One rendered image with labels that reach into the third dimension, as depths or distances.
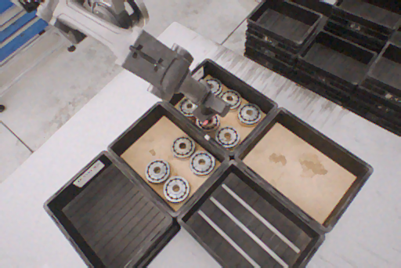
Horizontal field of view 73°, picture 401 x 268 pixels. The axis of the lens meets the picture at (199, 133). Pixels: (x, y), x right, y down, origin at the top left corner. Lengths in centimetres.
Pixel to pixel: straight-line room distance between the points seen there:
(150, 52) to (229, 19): 236
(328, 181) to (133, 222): 76
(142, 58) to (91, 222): 80
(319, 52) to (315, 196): 124
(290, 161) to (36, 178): 117
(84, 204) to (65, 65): 190
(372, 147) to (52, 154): 151
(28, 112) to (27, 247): 154
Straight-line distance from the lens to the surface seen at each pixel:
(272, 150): 115
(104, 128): 145
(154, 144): 118
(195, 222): 106
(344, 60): 212
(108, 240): 114
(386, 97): 189
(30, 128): 266
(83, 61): 284
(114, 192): 116
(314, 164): 116
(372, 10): 235
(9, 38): 269
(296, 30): 207
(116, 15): 117
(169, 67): 53
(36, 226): 144
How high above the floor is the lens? 188
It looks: 64 degrees down
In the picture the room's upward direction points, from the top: 11 degrees counter-clockwise
